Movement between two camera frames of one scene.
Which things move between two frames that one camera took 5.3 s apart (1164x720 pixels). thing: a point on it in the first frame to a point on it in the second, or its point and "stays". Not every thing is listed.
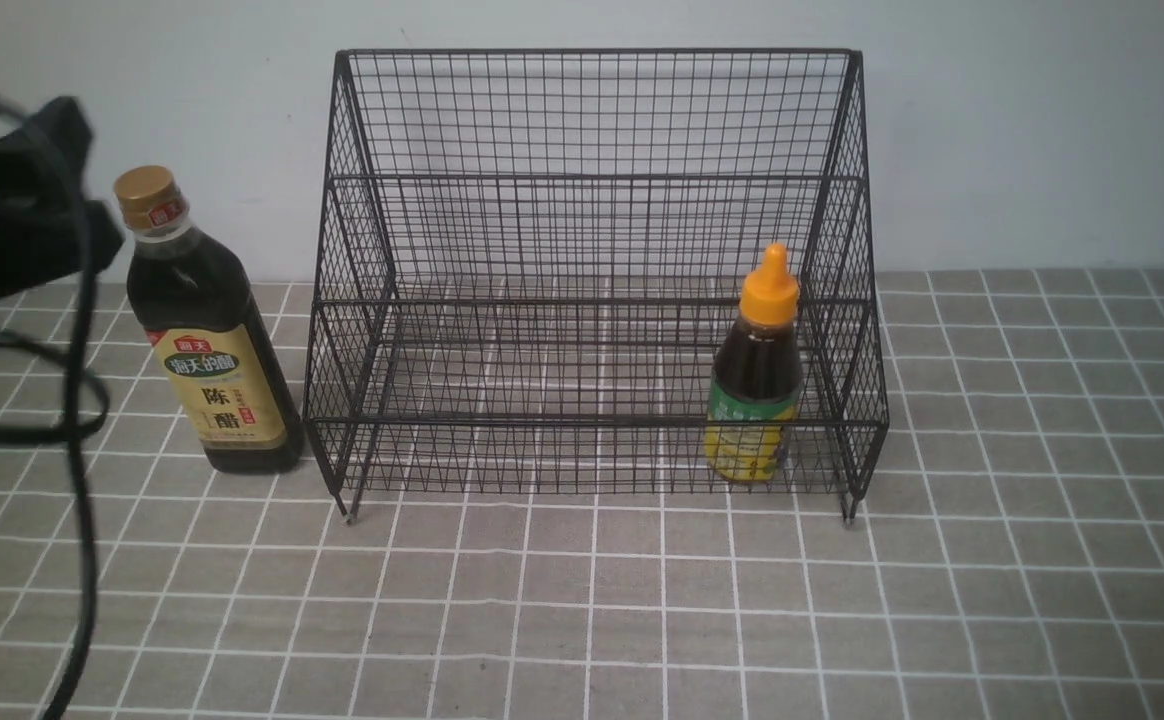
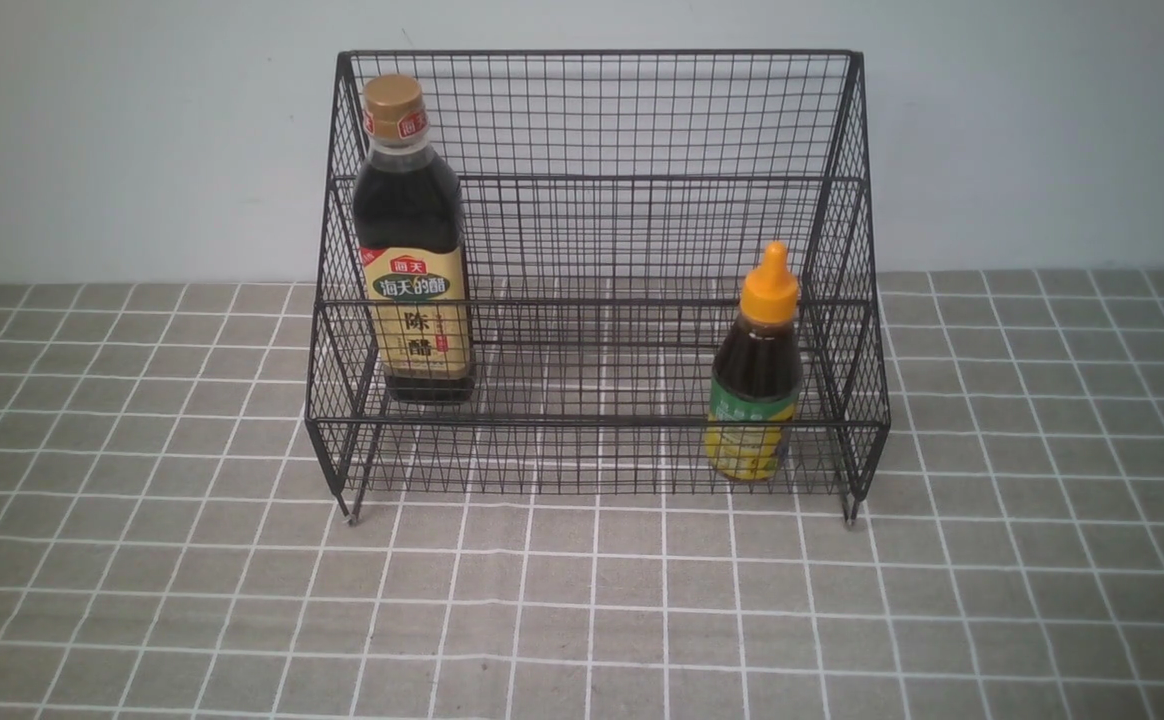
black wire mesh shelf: x=596 y=271 stays
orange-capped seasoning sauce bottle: x=755 y=387 stays
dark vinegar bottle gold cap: x=207 y=330 to x=410 y=233
